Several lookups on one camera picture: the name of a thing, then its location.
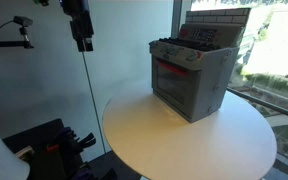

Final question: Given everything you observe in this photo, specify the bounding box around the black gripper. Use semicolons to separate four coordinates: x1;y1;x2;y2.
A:
62;0;95;53

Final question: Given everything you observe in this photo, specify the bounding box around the white rounded robot base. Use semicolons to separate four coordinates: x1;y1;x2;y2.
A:
0;116;31;180

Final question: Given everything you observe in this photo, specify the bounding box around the blue toy oven knob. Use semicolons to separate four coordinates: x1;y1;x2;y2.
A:
162;45;175;56
187;50;203;63

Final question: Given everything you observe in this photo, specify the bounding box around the black clamp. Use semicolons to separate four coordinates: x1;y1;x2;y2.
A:
78;132;97;150

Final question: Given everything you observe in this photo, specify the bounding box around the black equipment cart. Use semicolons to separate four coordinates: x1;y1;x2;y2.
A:
2;118;118;180

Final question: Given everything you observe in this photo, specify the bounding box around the beige box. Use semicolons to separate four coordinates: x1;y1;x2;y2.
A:
15;145;35;161

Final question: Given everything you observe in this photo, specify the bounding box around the purple tool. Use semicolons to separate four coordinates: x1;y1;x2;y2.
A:
72;167;93;180

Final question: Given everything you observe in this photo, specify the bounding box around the grey toy oven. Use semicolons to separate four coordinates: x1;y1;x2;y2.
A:
148;7;252;124

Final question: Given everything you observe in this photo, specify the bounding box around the black external camera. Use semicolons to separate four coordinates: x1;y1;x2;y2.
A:
13;15;34;28

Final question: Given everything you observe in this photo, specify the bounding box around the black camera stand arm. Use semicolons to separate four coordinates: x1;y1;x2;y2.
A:
0;25;35;51

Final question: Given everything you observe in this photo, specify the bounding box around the thin black camera cable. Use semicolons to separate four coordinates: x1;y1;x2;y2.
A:
0;19;16;40

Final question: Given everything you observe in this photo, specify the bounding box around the red oven door handle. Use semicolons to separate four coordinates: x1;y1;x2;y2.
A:
155;59;190;78

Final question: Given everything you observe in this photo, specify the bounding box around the grey window frame post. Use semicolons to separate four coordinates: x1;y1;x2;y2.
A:
170;0;192;38

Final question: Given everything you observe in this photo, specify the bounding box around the orange handled tool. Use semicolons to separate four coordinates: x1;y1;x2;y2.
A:
45;143;61;153

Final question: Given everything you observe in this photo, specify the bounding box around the dark horizontal window rail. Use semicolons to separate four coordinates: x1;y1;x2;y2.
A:
226;86;288;123

